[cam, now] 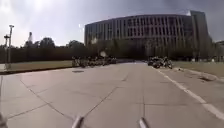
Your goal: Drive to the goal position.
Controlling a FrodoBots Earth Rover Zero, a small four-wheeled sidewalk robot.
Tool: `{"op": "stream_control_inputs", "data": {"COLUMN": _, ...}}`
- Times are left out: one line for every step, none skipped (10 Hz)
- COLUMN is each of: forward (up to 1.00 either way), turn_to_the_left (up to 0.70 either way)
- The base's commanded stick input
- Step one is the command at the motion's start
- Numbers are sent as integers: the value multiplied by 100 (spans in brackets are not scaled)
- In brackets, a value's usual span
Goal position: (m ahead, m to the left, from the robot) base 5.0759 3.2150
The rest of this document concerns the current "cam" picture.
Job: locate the row of parked bicycles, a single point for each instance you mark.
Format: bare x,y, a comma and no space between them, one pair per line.
93,61
160,62

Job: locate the grey concrete slab path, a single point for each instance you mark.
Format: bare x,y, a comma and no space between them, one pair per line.
110,90

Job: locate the manhole cover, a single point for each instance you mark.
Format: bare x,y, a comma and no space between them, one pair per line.
77,71

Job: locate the large multi-storey building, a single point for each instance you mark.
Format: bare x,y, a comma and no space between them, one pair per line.
146,30

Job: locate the robot's own part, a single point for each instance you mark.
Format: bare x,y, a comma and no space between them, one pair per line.
77,122
142,123

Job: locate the row of trees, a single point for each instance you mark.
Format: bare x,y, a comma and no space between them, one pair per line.
46,48

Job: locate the grass field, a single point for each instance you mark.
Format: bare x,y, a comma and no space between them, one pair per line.
40,65
206,68

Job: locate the lamp pole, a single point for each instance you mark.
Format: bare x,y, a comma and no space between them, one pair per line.
9,46

